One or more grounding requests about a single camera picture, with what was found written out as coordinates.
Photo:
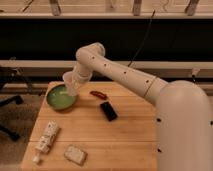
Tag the red pocket knife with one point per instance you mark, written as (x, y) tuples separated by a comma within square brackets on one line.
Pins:
[(99, 95)]

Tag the green ceramic bowl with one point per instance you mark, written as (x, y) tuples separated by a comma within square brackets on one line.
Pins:
[(59, 99)]

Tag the white wall rail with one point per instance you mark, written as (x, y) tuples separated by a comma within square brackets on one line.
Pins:
[(161, 69)]

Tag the black smartphone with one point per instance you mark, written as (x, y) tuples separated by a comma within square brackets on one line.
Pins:
[(108, 111)]

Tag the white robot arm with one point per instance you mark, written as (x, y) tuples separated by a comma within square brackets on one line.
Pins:
[(184, 117)]

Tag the black office chair base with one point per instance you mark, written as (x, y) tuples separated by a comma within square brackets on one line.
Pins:
[(4, 74)]

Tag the white ceramic cup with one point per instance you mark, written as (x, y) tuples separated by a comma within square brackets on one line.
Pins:
[(70, 83)]

